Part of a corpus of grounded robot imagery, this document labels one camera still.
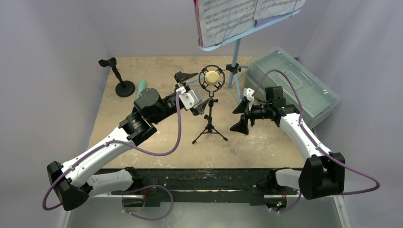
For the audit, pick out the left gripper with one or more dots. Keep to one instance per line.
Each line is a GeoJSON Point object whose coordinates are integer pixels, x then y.
{"type": "Point", "coordinates": [198, 108]}

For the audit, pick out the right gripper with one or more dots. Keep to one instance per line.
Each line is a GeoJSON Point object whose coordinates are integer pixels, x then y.
{"type": "Point", "coordinates": [247, 111]}

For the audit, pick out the beige condenser microphone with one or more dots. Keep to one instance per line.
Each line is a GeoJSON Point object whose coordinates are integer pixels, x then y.
{"type": "Point", "coordinates": [211, 78]}

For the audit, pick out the black tripod mic stand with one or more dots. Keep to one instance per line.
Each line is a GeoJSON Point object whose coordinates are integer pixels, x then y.
{"type": "Point", "coordinates": [211, 89]}

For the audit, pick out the teal toy microphone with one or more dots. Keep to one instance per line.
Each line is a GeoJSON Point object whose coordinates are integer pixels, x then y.
{"type": "Point", "coordinates": [142, 85]}

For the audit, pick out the black round-base mic stand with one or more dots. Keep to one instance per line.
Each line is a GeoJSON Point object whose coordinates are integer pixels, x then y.
{"type": "Point", "coordinates": [124, 88]}

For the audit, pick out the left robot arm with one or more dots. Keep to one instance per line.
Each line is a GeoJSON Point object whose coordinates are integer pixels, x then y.
{"type": "Point", "coordinates": [78, 179]}

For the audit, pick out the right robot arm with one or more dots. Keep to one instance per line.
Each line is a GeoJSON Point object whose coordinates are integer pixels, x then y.
{"type": "Point", "coordinates": [323, 173]}

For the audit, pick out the blue music stand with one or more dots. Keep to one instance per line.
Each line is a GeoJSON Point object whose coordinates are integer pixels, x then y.
{"type": "Point", "coordinates": [233, 79]}

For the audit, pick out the sheet music pages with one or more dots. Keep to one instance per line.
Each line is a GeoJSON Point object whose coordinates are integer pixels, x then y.
{"type": "Point", "coordinates": [220, 22]}

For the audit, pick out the translucent green storage box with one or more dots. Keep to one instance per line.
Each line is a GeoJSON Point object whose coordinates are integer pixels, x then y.
{"type": "Point", "coordinates": [318, 100]}

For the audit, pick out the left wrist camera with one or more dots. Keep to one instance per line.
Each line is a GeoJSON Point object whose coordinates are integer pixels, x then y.
{"type": "Point", "coordinates": [190, 98]}

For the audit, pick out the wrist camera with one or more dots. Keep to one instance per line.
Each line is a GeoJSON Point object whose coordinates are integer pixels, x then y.
{"type": "Point", "coordinates": [190, 98]}
{"type": "Point", "coordinates": [248, 93]}

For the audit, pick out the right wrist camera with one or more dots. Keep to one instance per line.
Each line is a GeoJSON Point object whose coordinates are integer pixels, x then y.
{"type": "Point", "coordinates": [248, 93]}

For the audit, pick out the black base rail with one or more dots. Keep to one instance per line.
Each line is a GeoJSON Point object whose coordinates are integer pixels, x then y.
{"type": "Point", "coordinates": [253, 186]}

